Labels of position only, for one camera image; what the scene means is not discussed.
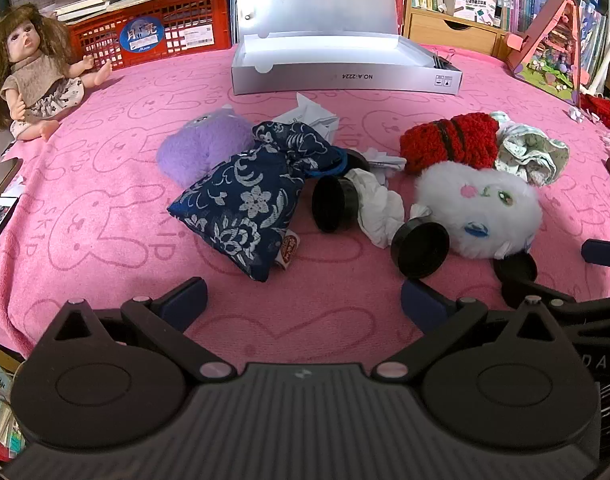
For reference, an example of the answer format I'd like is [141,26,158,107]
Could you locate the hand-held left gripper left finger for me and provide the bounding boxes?
[35,276,236,384]

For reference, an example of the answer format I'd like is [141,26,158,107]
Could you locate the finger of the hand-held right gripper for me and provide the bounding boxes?
[582,240,610,264]
[502,280,610,328]

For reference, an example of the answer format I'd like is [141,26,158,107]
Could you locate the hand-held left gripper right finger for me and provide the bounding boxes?
[371,279,581,382]

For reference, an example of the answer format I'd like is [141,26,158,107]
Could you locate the black round lid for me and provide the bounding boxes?
[391,204,451,280]

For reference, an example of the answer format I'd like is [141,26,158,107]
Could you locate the white fluffy plush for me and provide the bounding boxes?
[415,160,543,260]

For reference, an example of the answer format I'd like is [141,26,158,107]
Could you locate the blue floral fabric pouch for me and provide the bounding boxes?
[167,121,348,282]

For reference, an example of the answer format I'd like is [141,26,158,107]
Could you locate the green floral cloth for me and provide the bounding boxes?
[490,110,570,187]

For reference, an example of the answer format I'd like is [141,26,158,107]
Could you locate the purple fluffy plush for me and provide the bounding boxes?
[156,105,256,188]

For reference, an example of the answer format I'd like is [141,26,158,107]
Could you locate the red knitted roll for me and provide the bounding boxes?
[399,112,501,176]

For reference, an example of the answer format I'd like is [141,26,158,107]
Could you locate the grey paper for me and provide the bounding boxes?
[272,92,341,146]

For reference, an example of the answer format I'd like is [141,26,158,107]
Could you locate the silver open-lid box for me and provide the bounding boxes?
[230,0,463,97]

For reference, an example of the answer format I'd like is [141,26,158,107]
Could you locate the pink rabbit-print blanket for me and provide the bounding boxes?
[0,42,610,361]

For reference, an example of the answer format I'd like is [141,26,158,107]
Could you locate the red yarn bundle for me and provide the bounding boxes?
[580,92,610,133]

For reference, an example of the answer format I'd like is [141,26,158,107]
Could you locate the pink toy dollhouse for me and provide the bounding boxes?
[505,0,610,106]

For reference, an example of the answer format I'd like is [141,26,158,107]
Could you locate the black binder clip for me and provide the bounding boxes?
[432,47,458,71]

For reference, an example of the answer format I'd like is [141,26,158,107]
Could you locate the brown-haired doll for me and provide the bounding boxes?
[0,4,113,142]

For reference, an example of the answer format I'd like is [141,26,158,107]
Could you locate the wooden drawer box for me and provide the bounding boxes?
[402,0,511,58]

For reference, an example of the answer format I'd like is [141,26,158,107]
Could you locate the red plastic crate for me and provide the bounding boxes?
[67,0,231,71]

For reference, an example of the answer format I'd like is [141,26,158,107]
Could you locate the white colourful printed box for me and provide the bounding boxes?
[445,0,503,28]

